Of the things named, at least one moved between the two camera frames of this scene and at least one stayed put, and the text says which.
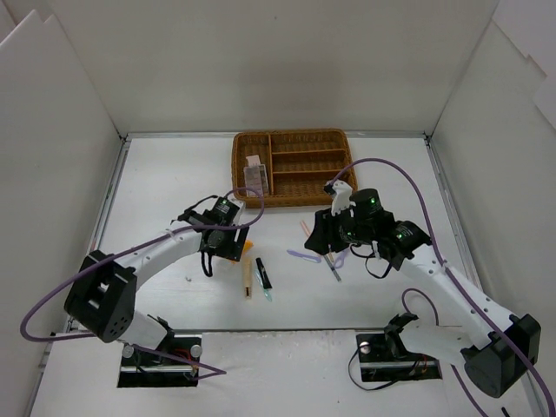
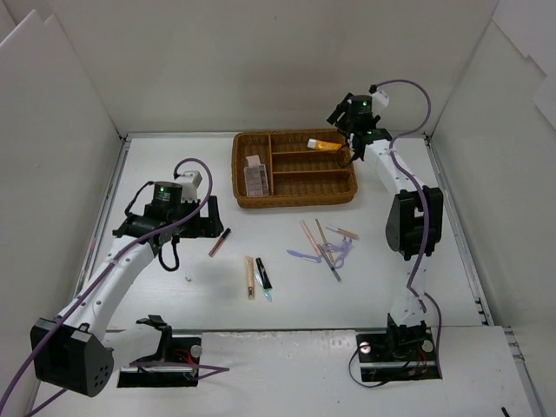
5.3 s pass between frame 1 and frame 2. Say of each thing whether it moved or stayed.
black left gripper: moved
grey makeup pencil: stayed
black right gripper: moved
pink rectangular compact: stayed
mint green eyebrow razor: stayed
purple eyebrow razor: stayed
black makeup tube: stayed
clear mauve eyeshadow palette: stayed
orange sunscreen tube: moved
